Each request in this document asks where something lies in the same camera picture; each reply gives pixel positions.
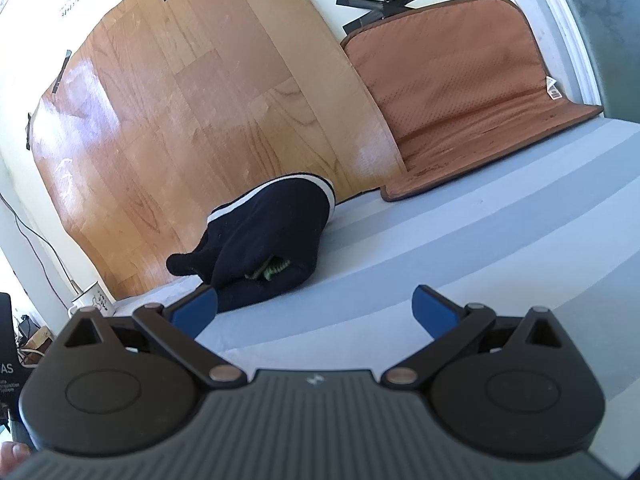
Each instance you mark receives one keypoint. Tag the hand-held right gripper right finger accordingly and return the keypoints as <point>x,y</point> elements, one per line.
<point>434,310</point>

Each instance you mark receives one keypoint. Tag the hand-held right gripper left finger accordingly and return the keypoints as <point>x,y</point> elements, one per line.
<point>196,311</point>

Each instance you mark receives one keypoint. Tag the navy green white striped sweater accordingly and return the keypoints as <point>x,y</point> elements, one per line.
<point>270,225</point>

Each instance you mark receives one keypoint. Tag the person's left hand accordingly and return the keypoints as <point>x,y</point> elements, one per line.
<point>12,455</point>

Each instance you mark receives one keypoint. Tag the cardboard box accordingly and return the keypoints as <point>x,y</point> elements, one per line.
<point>39,339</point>

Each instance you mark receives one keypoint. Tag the blue striped bedsheet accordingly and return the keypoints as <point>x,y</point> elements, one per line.
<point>450,260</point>

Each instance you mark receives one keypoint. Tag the white printed mug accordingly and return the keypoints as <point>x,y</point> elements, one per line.
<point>97,300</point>

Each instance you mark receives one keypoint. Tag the wood pattern vinyl mat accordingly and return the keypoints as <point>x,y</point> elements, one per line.
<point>175,110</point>

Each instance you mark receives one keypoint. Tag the brown leather mat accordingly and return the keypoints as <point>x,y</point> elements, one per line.
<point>450,100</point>

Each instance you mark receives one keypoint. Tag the frosted window pane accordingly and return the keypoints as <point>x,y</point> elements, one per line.
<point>605,20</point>

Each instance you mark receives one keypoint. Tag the white window frame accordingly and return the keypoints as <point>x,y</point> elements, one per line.
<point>565,25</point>

